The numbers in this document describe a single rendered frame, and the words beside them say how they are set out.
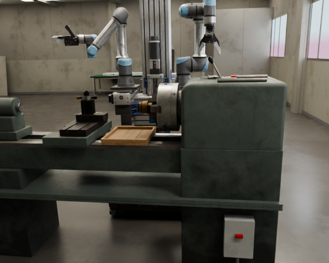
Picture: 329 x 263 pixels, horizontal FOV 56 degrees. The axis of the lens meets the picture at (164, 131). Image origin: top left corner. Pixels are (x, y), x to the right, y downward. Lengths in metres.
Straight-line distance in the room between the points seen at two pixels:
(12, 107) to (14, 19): 11.17
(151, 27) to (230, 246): 1.85
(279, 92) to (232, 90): 0.26
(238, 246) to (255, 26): 9.37
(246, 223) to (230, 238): 0.14
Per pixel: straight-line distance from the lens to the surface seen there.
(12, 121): 2.39
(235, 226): 1.99
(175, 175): 2.32
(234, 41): 10.79
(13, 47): 13.49
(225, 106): 1.81
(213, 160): 1.89
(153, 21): 2.80
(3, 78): 13.40
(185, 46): 11.60
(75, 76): 12.47
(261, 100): 1.82
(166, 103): 1.89
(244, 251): 2.09
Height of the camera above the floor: 1.43
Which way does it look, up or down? 14 degrees down
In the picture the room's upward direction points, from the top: 1 degrees counter-clockwise
